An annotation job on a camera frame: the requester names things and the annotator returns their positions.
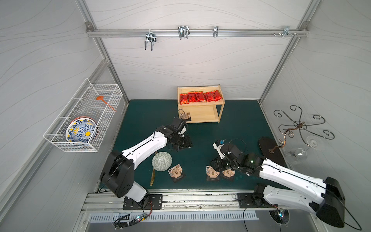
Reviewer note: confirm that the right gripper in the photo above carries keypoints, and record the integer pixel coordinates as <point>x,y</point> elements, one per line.
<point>221,164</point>

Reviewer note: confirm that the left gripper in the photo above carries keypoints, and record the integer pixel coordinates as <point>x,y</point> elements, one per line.
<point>182,142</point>

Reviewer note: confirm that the brown tea bag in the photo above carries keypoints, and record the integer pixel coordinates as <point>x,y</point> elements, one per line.
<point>212,174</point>
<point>228,174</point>
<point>185,116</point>
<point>176,173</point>

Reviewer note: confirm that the red tea bag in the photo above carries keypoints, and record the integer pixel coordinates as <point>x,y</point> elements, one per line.
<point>208,96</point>
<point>192,97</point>
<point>183,98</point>
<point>216,95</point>
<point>200,96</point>

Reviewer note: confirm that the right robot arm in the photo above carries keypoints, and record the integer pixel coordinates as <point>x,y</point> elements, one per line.
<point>323,198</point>

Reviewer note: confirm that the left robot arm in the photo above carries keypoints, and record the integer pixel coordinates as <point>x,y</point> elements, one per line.
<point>119,169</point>

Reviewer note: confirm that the wooden two-tier shelf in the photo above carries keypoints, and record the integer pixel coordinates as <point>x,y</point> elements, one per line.
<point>201,112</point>

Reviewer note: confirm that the green patterned bowl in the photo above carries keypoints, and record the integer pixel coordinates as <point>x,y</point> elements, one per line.
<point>162,161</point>

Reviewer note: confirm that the green table mat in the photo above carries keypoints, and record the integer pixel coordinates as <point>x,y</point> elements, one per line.
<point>242,123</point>

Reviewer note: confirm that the gold knife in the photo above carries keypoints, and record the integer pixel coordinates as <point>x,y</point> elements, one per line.
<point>153,177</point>

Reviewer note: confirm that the metal scroll glass holder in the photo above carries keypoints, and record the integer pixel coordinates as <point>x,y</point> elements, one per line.
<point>272,149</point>

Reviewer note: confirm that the white vent strip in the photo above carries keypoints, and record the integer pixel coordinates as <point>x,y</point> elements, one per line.
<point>179,216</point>

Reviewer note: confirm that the wine glass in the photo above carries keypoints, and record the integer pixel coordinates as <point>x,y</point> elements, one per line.
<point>297,155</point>

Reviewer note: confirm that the orange spatula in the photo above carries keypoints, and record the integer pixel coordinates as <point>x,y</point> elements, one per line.
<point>101,98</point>

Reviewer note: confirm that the blue yellow patterned plate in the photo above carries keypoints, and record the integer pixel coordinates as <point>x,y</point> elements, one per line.
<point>81,130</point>

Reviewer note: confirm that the metal double hook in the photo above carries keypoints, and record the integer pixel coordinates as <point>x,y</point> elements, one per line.
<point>151,38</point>

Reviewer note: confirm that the metal loop hook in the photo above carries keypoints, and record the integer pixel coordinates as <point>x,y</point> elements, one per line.
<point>183,32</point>

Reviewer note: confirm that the small metal hook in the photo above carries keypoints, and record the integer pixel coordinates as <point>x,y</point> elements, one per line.
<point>215,31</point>

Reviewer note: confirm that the metal clamp hook right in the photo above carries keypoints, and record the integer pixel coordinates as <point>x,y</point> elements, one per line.
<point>285,33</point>

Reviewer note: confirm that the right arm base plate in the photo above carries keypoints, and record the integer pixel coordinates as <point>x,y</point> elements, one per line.
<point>252,200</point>

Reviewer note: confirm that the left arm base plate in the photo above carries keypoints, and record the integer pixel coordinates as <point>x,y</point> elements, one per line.
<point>150,201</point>

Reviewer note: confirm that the white wire basket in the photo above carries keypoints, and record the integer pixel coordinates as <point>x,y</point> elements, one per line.
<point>84,104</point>

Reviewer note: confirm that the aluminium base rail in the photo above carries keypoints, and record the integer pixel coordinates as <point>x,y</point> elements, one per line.
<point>197,200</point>

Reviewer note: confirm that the aluminium top rail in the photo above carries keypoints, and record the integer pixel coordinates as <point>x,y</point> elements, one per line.
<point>194,33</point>

